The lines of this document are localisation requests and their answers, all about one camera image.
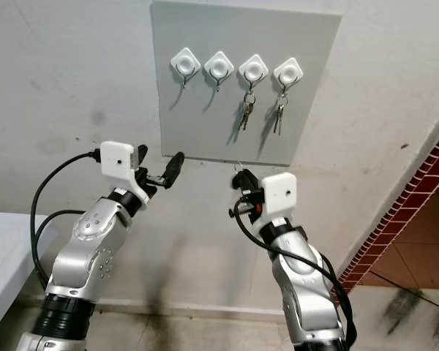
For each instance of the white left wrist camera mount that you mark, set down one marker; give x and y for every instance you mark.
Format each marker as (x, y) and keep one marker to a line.
(121, 164)

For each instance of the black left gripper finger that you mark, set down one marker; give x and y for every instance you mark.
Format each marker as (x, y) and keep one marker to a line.
(174, 167)

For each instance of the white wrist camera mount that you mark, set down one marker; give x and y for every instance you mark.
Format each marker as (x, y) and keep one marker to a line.
(121, 164)
(279, 191)

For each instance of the red brick pattern skirting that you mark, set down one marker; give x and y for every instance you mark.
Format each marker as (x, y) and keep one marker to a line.
(395, 212)

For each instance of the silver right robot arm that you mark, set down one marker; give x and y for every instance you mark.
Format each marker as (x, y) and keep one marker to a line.
(304, 292)

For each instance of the white square wall hook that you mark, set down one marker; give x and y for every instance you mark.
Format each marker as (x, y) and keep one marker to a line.
(219, 67)
(253, 70)
(185, 64)
(288, 72)

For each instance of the silver key bunch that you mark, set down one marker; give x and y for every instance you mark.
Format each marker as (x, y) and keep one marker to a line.
(246, 113)
(279, 117)

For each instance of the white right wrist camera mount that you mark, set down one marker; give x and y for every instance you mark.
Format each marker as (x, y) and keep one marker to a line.
(279, 191)

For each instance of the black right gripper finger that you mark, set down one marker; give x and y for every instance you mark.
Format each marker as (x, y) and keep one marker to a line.
(237, 183)
(251, 179)

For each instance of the white folding table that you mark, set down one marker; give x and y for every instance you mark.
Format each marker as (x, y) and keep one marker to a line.
(14, 256)

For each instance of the grey wall board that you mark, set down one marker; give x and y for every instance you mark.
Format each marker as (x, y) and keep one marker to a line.
(311, 117)

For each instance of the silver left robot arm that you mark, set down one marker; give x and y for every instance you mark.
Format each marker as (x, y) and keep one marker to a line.
(88, 263)

